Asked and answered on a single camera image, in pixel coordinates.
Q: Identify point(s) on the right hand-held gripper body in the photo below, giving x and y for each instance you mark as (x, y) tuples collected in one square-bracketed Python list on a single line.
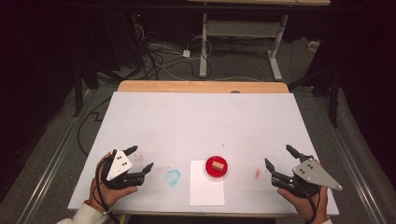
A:
[(311, 174)]

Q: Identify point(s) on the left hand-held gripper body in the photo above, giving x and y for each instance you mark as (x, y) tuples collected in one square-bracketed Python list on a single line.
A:
[(120, 166)]

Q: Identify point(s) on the person's left hand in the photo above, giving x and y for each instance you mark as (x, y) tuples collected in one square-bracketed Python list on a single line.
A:
[(102, 194)]

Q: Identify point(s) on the person's right hand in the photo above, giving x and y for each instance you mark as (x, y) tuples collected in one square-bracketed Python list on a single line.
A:
[(311, 208)]

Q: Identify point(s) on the orange wrist band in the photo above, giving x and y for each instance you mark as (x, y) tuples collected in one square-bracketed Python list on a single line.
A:
[(95, 207)]

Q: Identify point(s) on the small wooden block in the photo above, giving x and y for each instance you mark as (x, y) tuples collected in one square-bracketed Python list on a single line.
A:
[(218, 165)]

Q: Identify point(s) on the round red ink dish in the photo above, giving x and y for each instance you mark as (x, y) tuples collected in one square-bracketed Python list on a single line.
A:
[(211, 171)]

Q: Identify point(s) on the white paper sheet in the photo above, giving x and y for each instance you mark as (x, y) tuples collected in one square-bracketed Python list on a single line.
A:
[(205, 193)]

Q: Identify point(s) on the black stand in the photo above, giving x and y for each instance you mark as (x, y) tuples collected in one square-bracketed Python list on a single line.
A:
[(334, 99), (77, 93)]

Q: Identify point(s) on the white power adapter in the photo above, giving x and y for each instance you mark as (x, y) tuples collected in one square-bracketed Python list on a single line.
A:
[(186, 53)]

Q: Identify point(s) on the metal floor rail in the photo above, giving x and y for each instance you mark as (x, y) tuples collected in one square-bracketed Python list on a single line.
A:
[(351, 161), (46, 174)]

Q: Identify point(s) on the white metal desk frame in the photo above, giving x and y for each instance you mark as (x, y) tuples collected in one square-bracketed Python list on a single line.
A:
[(239, 29)]

